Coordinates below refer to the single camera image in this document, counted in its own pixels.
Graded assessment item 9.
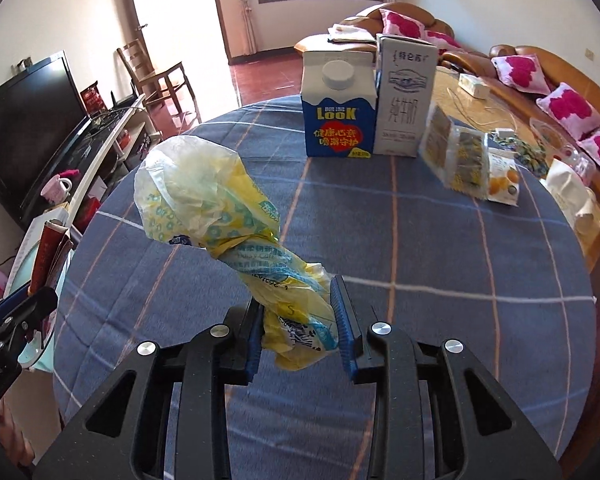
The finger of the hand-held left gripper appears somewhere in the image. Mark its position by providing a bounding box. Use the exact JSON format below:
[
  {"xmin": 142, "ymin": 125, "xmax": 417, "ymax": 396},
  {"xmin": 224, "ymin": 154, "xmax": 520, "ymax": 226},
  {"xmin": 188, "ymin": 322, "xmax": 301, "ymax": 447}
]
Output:
[
  {"xmin": 0, "ymin": 294, "xmax": 31, "ymax": 323},
  {"xmin": 0, "ymin": 287, "xmax": 59, "ymax": 356}
]

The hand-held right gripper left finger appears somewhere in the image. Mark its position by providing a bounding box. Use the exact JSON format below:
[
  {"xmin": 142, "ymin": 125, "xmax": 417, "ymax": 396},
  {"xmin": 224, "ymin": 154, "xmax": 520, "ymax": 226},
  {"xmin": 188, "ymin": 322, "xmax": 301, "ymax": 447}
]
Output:
[{"xmin": 32, "ymin": 300, "xmax": 263, "ymax": 480}]

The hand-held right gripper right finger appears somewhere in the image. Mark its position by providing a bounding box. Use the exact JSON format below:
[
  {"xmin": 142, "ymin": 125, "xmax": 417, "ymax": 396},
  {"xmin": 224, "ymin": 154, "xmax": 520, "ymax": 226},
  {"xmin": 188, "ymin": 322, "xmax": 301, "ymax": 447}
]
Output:
[{"xmin": 330, "ymin": 275, "xmax": 563, "ymax": 480}]

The round glass side table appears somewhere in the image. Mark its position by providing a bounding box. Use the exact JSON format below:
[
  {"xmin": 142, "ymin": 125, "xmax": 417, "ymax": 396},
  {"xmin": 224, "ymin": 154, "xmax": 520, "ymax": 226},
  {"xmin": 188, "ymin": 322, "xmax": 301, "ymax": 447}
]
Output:
[{"xmin": 5, "ymin": 250, "xmax": 76, "ymax": 371}]

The yellow plastic bag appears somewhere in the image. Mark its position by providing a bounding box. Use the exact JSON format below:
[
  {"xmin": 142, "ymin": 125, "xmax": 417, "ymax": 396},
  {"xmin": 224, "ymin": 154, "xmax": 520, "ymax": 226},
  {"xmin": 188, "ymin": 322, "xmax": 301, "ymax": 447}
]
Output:
[{"xmin": 134, "ymin": 135, "xmax": 338, "ymax": 373}]

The dark red box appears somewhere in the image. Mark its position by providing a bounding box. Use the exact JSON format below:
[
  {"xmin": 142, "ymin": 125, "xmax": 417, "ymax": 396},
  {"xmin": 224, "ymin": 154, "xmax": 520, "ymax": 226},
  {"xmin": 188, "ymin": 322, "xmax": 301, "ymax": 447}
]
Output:
[{"xmin": 30, "ymin": 220, "xmax": 76, "ymax": 288}]

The pink mug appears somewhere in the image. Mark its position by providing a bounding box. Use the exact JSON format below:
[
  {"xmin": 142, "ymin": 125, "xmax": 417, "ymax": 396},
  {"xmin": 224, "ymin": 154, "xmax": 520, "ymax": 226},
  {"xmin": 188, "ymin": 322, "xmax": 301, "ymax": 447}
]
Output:
[{"xmin": 40, "ymin": 175, "xmax": 73, "ymax": 206}]

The black flat television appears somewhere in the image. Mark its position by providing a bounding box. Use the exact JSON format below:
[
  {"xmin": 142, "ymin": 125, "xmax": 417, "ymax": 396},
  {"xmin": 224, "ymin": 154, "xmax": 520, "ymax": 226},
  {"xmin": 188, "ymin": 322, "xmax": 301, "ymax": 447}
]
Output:
[{"xmin": 0, "ymin": 50, "xmax": 93, "ymax": 228}]

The white glass television stand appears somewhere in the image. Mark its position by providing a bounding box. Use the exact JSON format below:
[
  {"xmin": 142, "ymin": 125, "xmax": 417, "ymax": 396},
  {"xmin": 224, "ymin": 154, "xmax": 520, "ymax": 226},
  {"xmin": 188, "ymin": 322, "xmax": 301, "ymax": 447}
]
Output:
[{"xmin": 22, "ymin": 92, "xmax": 153, "ymax": 281}]

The blue white drink carton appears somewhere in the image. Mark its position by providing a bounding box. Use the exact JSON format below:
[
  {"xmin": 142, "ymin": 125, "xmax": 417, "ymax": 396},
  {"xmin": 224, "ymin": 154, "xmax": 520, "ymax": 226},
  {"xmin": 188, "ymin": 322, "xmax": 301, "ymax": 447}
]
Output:
[{"xmin": 300, "ymin": 49, "xmax": 378, "ymax": 158}]

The clear printed snack packet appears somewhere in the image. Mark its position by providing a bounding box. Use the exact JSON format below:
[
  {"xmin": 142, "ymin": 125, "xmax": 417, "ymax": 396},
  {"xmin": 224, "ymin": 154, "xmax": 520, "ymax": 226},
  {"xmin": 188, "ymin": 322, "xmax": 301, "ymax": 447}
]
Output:
[
  {"xmin": 447, "ymin": 125, "xmax": 488, "ymax": 201},
  {"xmin": 420, "ymin": 102, "xmax": 461, "ymax": 191}
]

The red printed card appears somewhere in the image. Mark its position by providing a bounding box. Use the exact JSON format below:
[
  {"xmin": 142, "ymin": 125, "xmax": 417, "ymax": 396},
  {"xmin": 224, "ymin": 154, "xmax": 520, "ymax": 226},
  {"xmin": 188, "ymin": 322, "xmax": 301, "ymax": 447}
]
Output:
[{"xmin": 80, "ymin": 82, "xmax": 103, "ymax": 113}]

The black router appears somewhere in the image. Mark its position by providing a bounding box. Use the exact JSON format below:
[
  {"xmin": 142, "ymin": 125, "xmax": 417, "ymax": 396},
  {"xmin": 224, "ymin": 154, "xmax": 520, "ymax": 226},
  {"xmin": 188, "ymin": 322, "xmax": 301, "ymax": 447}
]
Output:
[{"xmin": 107, "ymin": 90, "xmax": 136, "ymax": 111}]

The white orange snack packet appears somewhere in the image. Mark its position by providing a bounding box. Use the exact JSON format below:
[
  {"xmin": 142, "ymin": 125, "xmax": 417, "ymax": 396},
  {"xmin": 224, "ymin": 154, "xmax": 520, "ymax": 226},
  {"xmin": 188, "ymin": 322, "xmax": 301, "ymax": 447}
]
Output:
[{"xmin": 487, "ymin": 152, "xmax": 521, "ymax": 208}]

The grey white milk carton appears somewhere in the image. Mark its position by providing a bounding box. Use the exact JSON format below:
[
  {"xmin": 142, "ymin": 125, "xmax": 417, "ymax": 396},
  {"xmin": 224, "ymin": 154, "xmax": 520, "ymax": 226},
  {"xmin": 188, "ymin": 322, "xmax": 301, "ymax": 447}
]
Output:
[{"xmin": 372, "ymin": 33, "xmax": 438, "ymax": 157}]

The pile of green candies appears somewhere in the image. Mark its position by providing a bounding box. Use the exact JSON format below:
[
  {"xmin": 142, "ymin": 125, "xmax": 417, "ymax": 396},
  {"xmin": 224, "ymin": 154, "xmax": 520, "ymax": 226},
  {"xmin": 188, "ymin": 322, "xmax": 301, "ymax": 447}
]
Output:
[{"xmin": 490, "ymin": 132, "xmax": 548, "ymax": 173}]

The wooden chair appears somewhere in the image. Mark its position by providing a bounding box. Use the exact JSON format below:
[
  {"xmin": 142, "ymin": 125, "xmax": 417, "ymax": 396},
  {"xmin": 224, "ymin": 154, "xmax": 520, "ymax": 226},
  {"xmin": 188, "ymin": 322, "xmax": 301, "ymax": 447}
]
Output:
[{"xmin": 116, "ymin": 39, "xmax": 201, "ymax": 126}]

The yellow marble coffee table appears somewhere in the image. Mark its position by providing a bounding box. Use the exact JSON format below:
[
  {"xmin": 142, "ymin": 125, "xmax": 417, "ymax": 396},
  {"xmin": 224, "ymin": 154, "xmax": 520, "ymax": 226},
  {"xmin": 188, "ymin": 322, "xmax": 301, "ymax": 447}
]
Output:
[{"xmin": 430, "ymin": 67, "xmax": 600, "ymax": 301}]

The white tissue box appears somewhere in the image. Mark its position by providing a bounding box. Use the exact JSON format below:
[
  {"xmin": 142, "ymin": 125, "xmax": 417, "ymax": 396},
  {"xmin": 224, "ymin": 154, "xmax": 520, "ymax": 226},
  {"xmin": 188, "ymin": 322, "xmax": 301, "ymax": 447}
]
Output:
[{"xmin": 457, "ymin": 72, "xmax": 491, "ymax": 98}]

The clear patterned fruit plate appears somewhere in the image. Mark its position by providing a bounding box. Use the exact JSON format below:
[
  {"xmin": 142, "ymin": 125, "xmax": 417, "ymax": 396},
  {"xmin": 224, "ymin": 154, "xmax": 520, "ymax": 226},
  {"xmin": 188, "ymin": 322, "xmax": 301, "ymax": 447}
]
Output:
[{"xmin": 529, "ymin": 117, "xmax": 566, "ymax": 148}]

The brown leather chaise sofa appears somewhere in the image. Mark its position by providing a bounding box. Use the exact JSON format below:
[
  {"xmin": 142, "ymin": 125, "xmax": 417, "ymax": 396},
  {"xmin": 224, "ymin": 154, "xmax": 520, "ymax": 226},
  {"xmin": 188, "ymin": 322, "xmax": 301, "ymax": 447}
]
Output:
[{"xmin": 294, "ymin": 2, "xmax": 456, "ymax": 68}]

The clear plastic cup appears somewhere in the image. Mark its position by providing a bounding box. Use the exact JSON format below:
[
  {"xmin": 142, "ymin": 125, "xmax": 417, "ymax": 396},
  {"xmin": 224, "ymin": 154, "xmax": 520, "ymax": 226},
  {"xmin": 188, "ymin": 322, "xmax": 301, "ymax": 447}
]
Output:
[{"xmin": 560, "ymin": 145, "xmax": 596, "ymax": 181}]

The white folded cloth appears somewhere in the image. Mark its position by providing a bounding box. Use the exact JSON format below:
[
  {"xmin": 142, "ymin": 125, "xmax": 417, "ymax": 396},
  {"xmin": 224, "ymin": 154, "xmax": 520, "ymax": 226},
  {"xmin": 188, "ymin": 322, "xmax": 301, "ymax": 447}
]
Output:
[{"xmin": 326, "ymin": 23, "xmax": 376, "ymax": 43}]

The white door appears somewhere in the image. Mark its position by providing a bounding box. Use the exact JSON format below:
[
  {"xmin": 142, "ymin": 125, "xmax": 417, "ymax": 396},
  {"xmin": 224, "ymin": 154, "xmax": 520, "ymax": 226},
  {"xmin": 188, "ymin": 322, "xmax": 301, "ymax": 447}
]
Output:
[{"xmin": 122, "ymin": 0, "xmax": 151, "ymax": 43}]

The long brown leather sofa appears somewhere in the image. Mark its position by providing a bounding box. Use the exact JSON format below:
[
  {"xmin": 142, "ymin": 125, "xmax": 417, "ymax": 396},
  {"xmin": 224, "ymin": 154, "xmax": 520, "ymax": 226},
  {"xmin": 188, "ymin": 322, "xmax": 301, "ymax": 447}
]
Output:
[{"xmin": 440, "ymin": 45, "xmax": 600, "ymax": 251}]

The white cable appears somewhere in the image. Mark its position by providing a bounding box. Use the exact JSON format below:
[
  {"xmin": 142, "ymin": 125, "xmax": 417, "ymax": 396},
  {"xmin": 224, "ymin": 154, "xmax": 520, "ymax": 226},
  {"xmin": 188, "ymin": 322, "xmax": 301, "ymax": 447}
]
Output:
[{"xmin": 447, "ymin": 85, "xmax": 521, "ymax": 133}]

